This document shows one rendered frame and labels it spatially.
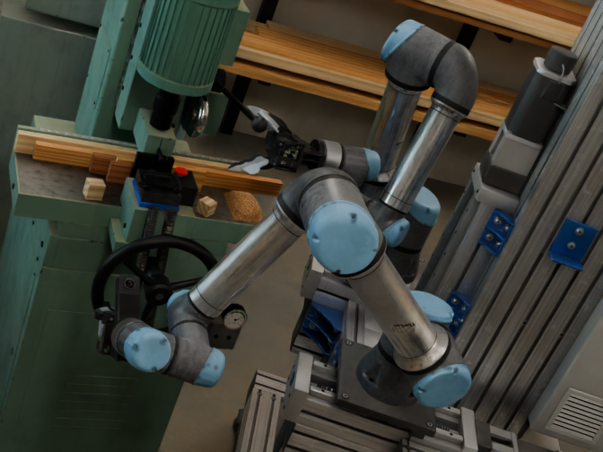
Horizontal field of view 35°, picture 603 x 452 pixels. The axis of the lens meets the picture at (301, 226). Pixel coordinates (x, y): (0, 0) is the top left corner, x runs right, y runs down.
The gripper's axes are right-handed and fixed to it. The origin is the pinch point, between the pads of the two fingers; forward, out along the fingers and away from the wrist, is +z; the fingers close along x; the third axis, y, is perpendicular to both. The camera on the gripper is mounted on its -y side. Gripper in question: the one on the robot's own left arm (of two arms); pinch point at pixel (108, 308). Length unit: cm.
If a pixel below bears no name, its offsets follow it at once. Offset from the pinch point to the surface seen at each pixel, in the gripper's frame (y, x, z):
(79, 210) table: -19.2, -5.7, 16.1
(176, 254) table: -12.6, 15.9, 9.0
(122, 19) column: -65, 1, 30
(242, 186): -30, 36, 28
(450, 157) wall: -65, 234, 241
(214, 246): -14.9, 28.0, 18.6
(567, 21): -127, 226, 152
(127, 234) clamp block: -15.7, 3.7, 7.2
